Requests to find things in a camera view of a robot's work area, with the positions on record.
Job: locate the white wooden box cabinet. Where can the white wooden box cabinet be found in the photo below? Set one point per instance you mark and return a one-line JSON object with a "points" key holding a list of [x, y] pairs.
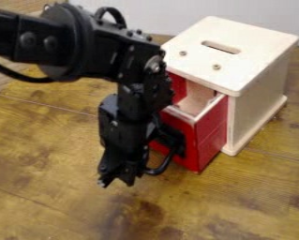
{"points": [[238, 61]]}

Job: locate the red drawer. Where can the red drawer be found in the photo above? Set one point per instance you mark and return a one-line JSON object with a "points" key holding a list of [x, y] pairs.
{"points": [[198, 115]]}

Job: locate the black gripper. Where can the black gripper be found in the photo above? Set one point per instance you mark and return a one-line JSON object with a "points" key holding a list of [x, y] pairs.
{"points": [[126, 139]]}

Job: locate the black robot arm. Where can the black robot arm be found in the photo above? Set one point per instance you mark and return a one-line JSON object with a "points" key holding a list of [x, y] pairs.
{"points": [[69, 44]]}

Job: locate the black metal drawer handle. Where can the black metal drawer handle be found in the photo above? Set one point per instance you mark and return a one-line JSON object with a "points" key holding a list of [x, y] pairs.
{"points": [[173, 139]]}

